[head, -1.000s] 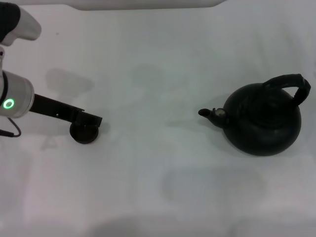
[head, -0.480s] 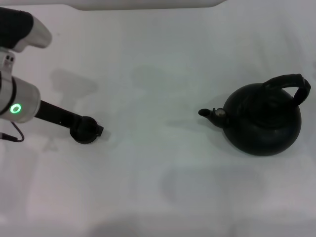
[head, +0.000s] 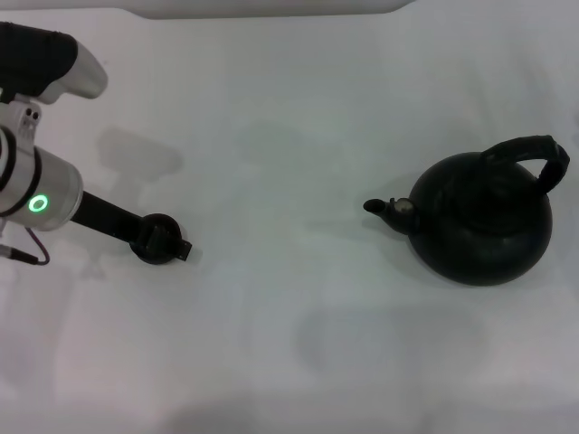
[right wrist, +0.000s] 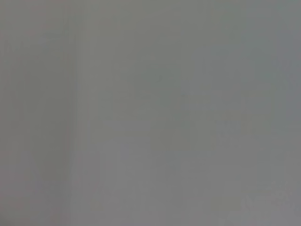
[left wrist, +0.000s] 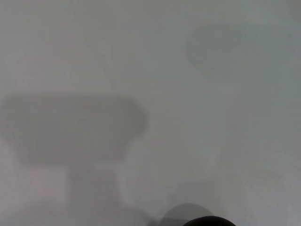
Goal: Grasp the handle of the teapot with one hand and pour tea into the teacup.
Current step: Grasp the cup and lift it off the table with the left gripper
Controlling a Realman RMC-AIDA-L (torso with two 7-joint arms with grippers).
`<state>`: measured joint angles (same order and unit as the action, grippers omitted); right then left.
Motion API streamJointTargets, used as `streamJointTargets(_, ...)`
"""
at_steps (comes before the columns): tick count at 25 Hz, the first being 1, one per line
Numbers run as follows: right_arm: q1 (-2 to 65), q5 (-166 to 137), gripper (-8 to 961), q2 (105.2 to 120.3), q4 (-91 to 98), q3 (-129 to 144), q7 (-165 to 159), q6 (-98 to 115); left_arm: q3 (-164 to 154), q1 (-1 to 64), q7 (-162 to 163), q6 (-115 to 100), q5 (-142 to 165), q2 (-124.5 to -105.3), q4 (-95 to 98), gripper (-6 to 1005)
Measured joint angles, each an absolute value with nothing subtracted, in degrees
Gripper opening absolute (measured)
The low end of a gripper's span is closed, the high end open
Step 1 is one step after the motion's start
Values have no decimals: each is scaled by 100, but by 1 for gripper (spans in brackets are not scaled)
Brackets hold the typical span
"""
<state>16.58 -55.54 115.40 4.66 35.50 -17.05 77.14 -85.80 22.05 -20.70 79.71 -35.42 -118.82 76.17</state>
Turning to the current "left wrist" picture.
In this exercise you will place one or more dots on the dark round teacup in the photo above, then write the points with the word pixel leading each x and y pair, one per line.
pixel 209 222

